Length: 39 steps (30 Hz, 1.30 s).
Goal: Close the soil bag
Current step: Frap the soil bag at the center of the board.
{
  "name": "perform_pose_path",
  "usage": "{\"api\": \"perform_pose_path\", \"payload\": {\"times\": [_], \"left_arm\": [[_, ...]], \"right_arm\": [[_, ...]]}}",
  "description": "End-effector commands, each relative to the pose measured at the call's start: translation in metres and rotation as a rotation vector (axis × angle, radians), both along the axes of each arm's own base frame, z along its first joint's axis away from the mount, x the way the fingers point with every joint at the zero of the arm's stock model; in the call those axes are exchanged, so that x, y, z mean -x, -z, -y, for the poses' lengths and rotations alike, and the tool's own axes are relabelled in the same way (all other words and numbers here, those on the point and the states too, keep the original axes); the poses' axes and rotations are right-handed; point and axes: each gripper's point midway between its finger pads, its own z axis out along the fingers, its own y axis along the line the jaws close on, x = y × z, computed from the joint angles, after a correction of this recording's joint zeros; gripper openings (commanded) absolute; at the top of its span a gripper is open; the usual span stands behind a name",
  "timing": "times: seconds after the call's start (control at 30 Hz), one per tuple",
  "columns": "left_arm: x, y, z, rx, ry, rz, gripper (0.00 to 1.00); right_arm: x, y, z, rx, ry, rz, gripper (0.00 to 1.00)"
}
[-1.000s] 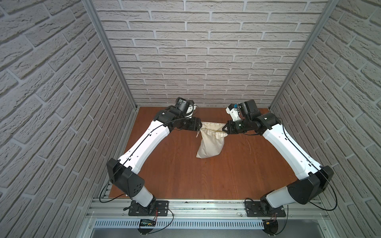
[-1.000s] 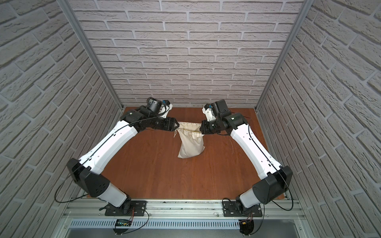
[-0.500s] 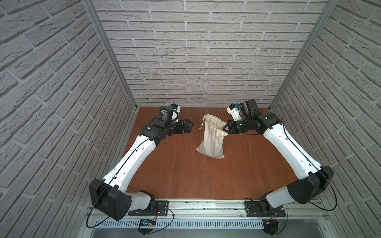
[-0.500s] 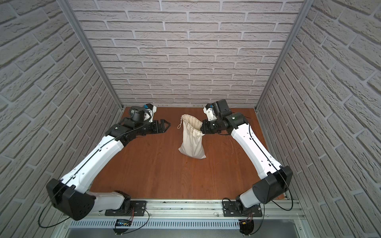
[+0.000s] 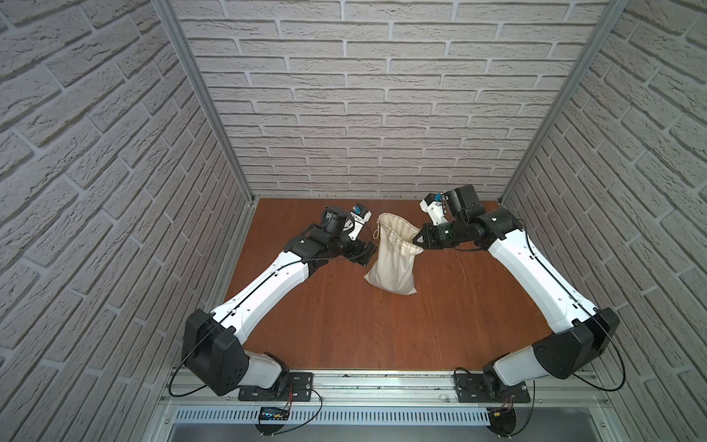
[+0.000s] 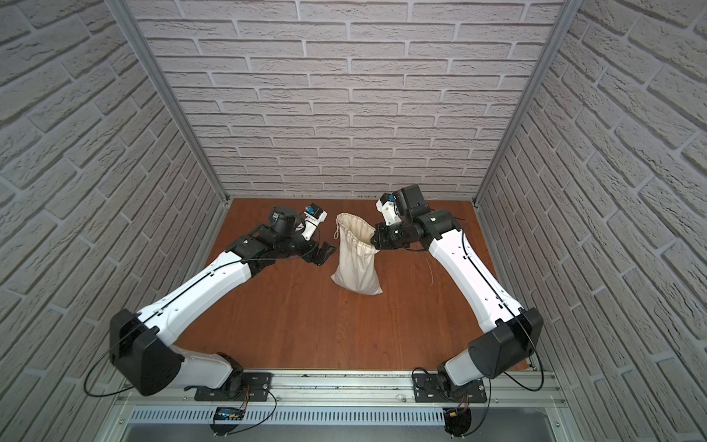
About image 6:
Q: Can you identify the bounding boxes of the cream cloth drawstring bag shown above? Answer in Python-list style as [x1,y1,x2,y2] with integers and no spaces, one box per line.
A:
[331,213,383,296]

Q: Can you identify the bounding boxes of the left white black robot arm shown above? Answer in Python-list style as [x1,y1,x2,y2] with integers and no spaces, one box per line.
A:
[110,204,336,400]

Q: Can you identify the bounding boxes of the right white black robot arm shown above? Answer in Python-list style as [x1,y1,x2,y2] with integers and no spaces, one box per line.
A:
[371,185,544,395]

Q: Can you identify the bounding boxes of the left small electronics board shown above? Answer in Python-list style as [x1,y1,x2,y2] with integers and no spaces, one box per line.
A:
[213,407,247,425]

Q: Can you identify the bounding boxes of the small electronics board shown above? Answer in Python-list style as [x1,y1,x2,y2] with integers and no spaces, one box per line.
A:
[443,408,472,438]
[213,407,247,425]

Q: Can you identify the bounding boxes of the right small electronics board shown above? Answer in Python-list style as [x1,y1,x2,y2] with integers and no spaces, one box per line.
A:
[443,408,472,438]

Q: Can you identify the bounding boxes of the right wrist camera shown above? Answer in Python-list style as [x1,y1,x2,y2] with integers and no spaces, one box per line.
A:
[376,193,401,226]

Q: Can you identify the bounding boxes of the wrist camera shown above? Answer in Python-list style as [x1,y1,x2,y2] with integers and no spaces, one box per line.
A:
[376,193,401,226]
[302,203,328,241]

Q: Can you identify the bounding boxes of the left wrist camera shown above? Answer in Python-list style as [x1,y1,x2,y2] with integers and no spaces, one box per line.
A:
[302,203,328,241]

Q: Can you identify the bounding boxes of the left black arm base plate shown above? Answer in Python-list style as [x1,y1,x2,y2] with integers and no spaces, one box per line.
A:
[194,372,274,403]

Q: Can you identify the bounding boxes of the aluminium front rail frame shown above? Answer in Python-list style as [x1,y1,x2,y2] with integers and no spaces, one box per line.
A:
[97,370,581,441]

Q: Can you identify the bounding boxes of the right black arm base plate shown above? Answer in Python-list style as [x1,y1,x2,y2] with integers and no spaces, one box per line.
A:
[412,370,488,404]

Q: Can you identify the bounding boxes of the right aluminium corner post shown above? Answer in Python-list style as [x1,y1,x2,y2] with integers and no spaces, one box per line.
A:
[472,0,583,208]

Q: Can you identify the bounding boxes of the aluminium corner post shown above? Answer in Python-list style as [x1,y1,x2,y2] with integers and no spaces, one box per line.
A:
[472,0,583,208]
[105,0,229,206]

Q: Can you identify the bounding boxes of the left aluminium corner post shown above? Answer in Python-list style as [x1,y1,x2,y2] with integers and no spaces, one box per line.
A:
[105,0,229,206]

